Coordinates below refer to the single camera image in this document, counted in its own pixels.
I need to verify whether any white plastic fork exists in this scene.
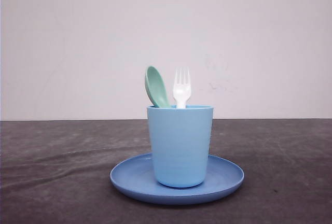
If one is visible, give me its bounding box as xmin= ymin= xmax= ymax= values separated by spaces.
xmin=173 ymin=67 xmax=191 ymax=109

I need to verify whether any dark grey table cloth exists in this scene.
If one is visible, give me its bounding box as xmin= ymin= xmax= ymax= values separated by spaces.
xmin=1 ymin=119 xmax=331 ymax=223

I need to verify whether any mint green plastic spoon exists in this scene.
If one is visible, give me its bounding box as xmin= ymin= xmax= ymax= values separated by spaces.
xmin=145 ymin=66 xmax=171 ymax=108

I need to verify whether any light blue plastic cup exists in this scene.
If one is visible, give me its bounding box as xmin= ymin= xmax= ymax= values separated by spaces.
xmin=147 ymin=105 xmax=214 ymax=188

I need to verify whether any blue plastic plate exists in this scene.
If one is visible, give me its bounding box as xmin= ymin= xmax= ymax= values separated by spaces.
xmin=109 ymin=153 xmax=245 ymax=205

